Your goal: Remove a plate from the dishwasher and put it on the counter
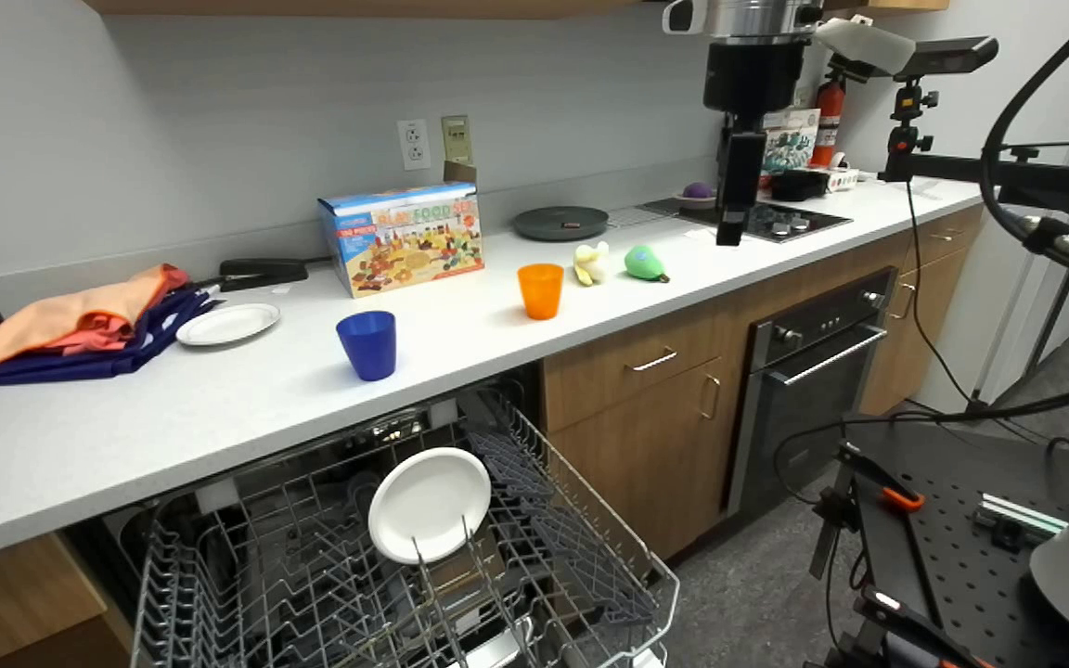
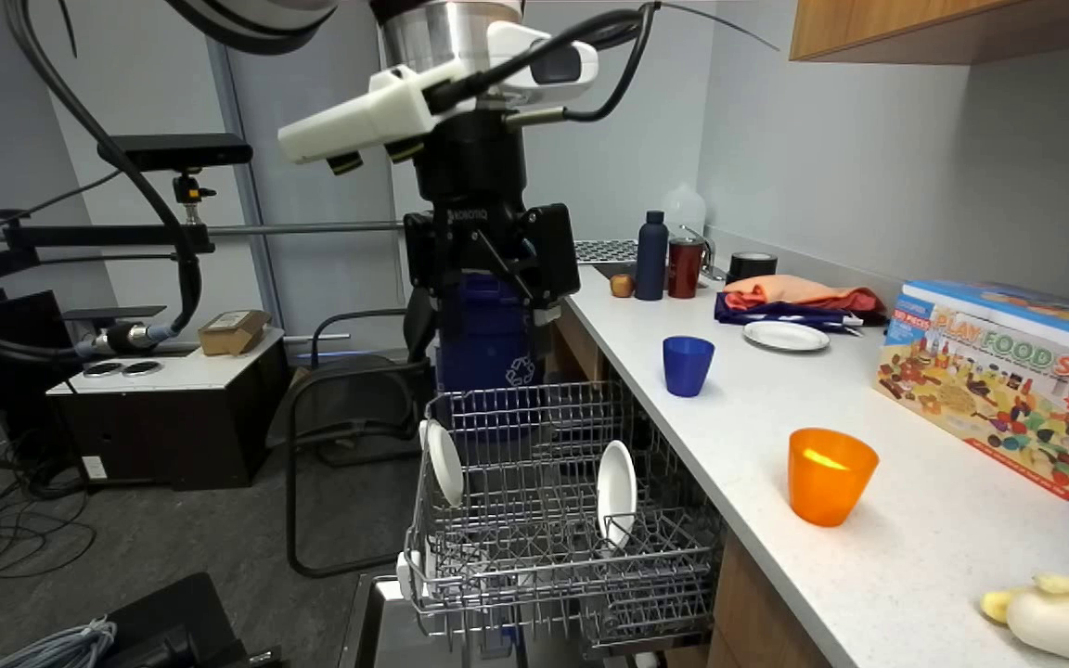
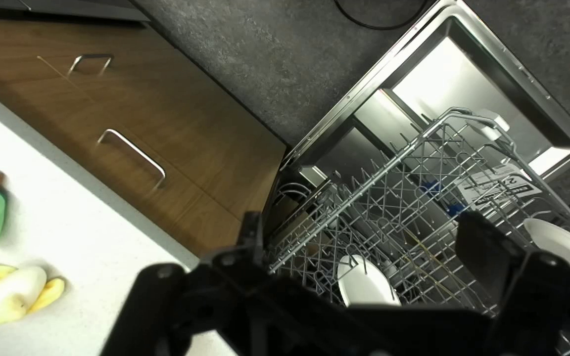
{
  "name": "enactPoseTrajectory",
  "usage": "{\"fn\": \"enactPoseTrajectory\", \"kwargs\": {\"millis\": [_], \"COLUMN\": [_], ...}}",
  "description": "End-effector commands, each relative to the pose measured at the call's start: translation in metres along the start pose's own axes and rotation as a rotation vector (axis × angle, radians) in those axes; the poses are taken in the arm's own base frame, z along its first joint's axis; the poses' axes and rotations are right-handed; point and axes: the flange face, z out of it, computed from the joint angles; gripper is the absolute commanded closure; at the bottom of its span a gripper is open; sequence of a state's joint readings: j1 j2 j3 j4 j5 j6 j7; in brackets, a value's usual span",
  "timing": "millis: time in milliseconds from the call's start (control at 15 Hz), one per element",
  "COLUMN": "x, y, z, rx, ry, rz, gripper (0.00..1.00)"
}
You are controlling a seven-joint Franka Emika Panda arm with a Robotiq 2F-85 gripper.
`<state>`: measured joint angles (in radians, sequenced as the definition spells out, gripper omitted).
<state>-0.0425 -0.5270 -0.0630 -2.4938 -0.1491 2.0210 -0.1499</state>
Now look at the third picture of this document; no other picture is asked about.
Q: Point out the upper metal drawer handle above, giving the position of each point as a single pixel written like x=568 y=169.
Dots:
x=89 y=64

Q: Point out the metal wire dishwasher rack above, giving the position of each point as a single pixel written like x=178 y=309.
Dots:
x=395 y=220

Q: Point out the white bowl in rack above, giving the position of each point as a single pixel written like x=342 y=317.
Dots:
x=548 y=238

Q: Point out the stainless dishwasher door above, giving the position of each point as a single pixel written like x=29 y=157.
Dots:
x=447 y=62

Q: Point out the lower metal drawer handle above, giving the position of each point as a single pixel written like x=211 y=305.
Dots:
x=112 y=133

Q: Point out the metal drawer handle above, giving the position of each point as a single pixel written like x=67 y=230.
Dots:
x=89 y=64
x=112 y=133

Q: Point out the wooden drawer cabinet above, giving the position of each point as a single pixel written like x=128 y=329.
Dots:
x=219 y=161

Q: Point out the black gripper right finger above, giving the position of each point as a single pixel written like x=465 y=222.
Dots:
x=530 y=290

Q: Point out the yellow banana plush toy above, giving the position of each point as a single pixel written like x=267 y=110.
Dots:
x=25 y=292

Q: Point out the white round plate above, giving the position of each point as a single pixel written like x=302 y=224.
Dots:
x=362 y=284

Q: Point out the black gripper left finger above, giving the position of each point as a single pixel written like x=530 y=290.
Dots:
x=168 y=307

